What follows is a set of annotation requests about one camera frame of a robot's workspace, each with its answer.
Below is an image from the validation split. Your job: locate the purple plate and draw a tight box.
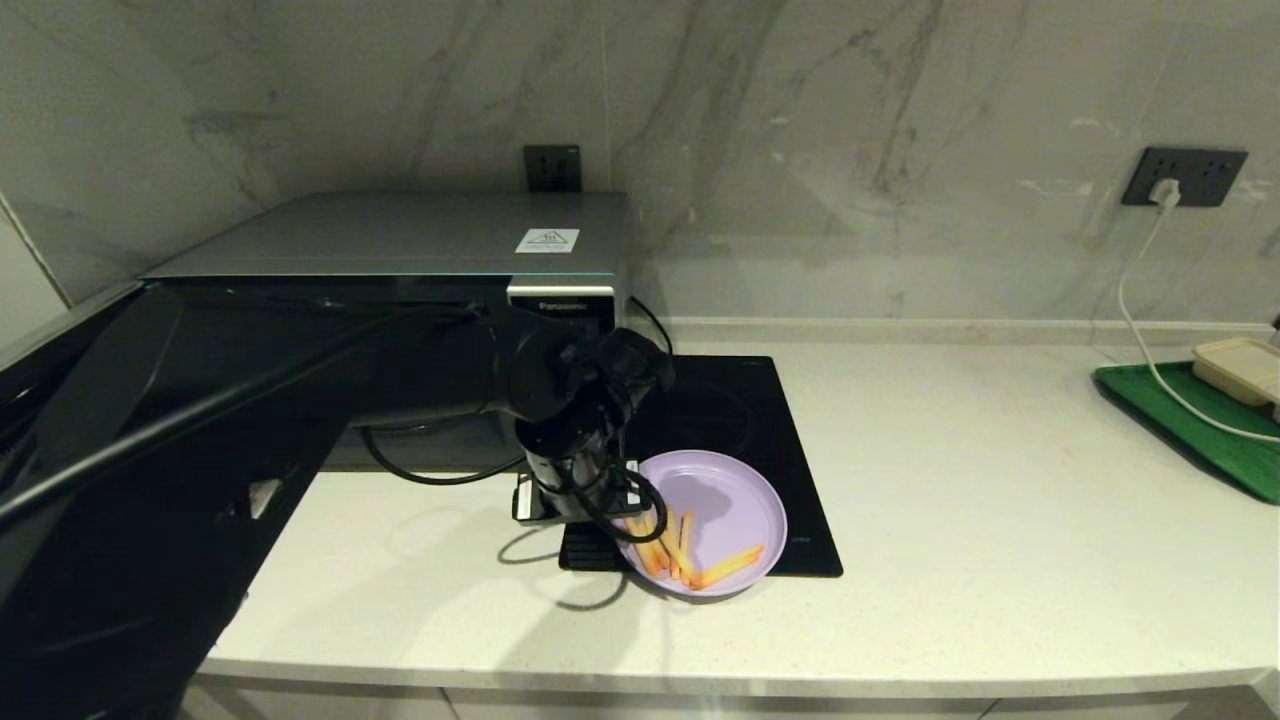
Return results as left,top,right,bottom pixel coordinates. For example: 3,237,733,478
615,449,789,599

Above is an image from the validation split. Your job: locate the black glass microwave door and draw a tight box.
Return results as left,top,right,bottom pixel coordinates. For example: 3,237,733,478
0,282,186,451

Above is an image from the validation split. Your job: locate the silver Panasonic microwave oven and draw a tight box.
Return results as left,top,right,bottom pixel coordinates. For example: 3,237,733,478
140,190,631,471

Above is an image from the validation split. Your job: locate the black induction cooktop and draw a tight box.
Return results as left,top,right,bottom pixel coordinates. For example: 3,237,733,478
558,354,845,579

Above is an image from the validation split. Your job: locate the beige cabinet door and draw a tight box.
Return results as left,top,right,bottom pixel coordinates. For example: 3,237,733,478
195,685,446,720
445,690,986,720
985,688,1280,720

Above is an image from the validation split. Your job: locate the green tray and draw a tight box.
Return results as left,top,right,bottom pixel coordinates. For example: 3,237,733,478
1092,360,1280,504

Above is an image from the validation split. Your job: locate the beige lidded container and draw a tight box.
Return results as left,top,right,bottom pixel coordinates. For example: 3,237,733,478
1193,337,1280,408

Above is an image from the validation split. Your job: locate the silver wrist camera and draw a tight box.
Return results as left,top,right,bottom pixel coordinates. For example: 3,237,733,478
512,470,561,526

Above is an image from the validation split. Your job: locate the black power cord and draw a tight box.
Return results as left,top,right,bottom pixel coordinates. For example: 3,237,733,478
626,295,673,346

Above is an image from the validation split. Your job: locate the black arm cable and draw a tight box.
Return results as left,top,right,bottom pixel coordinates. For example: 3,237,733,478
0,305,668,548

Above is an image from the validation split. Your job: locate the small black wall socket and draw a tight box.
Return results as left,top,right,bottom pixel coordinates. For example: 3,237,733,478
523,144,583,193

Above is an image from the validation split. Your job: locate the white power cable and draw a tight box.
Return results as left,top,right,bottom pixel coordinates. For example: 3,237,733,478
1117,200,1280,444

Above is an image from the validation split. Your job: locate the wide black wall socket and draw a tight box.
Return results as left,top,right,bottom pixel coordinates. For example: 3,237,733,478
1122,146,1251,209

